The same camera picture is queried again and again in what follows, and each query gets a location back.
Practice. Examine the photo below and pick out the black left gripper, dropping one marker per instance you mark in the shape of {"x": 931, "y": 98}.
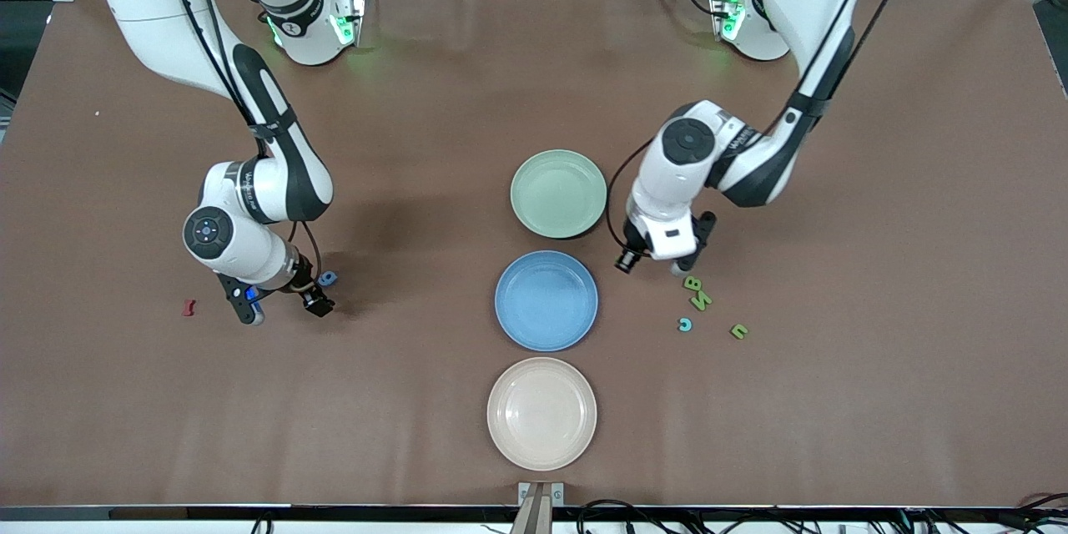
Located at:
{"x": 632, "y": 256}

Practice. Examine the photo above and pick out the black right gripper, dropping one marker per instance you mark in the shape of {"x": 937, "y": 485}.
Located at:
{"x": 304, "y": 284}

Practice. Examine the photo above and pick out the blue foam letter G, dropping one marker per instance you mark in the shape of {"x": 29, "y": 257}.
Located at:
{"x": 330, "y": 276}

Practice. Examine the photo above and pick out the green foam capital letter B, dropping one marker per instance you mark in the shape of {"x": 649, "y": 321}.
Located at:
{"x": 692, "y": 284}

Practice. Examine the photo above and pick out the green foam letter N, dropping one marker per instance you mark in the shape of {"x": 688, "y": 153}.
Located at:
{"x": 702, "y": 301}

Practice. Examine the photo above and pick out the green foam letter U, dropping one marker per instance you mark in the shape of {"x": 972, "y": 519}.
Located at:
{"x": 743, "y": 327}

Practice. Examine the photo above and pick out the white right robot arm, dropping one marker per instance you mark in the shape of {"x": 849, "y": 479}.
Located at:
{"x": 146, "y": 17}

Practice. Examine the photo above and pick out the blue round plate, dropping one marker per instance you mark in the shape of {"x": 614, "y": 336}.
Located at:
{"x": 546, "y": 300}

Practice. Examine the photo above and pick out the teal foam letter C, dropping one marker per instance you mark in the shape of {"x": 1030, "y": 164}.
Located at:
{"x": 686, "y": 329}

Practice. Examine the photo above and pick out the pale green round plate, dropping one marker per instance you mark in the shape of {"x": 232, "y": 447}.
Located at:
{"x": 557, "y": 193}

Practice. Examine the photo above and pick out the red foam letter I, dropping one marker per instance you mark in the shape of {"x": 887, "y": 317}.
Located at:
{"x": 189, "y": 308}

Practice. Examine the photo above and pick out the beige round plate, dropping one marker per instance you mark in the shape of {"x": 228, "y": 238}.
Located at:
{"x": 541, "y": 414}

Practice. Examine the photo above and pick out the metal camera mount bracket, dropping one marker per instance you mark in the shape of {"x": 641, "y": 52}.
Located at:
{"x": 541, "y": 509}

